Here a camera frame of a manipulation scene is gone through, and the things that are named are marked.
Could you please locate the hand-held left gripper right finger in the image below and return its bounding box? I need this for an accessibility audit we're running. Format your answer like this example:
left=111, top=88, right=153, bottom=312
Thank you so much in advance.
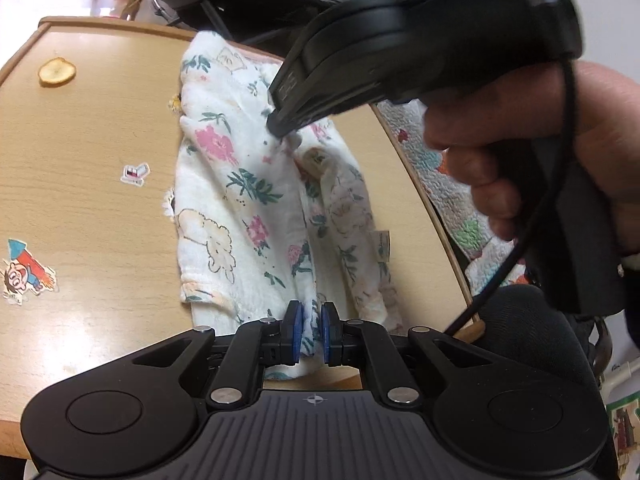
left=320, top=301, right=496, bottom=407

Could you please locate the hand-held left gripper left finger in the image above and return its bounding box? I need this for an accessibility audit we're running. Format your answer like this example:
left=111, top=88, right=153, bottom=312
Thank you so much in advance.
left=132, top=300, right=305, bottom=407

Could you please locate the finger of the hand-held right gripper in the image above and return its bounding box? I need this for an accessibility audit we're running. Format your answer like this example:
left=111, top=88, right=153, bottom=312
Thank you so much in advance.
left=265, top=92, right=353, bottom=139

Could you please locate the floral baby shirt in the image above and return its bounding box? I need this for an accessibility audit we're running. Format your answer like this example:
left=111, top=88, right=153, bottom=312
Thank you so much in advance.
left=162, top=30, right=406, bottom=378

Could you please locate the person's right hand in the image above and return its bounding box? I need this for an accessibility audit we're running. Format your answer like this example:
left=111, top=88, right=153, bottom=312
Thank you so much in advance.
left=425, top=60, right=640, bottom=256

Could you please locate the small pink case sticker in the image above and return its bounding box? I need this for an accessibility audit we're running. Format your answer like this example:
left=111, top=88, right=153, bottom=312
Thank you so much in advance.
left=121, top=162, right=151, bottom=186

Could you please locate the heart pattern quilt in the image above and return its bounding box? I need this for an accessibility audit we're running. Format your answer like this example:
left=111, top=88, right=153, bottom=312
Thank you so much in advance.
left=375, top=100, right=531, bottom=296

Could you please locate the person's black clothing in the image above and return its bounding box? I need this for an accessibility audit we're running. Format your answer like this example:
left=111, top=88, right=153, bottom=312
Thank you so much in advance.
left=475, top=285, right=606, bottom=396

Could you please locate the dried orange peel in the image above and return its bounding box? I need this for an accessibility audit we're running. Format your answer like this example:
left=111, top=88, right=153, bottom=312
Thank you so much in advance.
left=39, top=57, right=77, bottom=88

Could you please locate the blue red cartoon sticker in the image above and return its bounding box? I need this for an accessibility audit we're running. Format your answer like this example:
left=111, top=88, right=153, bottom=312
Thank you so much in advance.
left=0, top=239, right=58, bottom=306

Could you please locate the colourful printed box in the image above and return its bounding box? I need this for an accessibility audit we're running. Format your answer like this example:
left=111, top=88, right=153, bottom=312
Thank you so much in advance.
left=602, top=395, right=640, bottom=480

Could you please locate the black cable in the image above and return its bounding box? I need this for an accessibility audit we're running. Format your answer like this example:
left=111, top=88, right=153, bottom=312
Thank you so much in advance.
left=442, top=57, right=577, bottom=336

